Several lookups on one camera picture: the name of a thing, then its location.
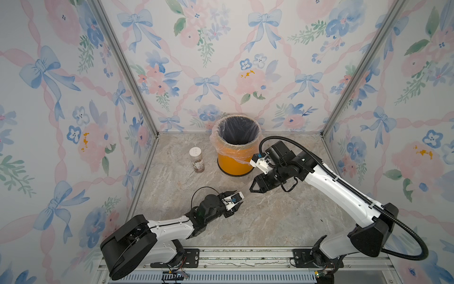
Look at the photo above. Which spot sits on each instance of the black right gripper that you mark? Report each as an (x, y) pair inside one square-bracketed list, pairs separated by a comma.
[(267, 179)]

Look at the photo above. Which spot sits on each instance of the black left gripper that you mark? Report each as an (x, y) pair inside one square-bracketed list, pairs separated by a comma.
[(230, 212)]

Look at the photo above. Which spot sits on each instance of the white-lidded flower tea jar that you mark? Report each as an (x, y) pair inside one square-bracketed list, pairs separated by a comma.
[(197, 159)]

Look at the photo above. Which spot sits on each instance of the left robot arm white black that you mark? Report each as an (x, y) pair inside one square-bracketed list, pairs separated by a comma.
[(140, 241)]

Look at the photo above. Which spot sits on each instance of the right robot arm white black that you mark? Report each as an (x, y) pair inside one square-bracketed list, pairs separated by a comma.
[(372, 228)]

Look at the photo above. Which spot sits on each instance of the clear plastic bin liner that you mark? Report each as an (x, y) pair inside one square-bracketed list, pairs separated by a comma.
[(237, 137)]

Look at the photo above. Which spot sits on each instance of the orange trash bin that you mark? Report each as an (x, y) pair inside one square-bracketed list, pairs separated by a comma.
[(232, 168)]

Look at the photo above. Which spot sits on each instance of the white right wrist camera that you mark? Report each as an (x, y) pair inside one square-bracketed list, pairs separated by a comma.
[(259, 162)]

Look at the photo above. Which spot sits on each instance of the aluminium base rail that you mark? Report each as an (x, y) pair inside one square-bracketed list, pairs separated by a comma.
[(264, 265)]

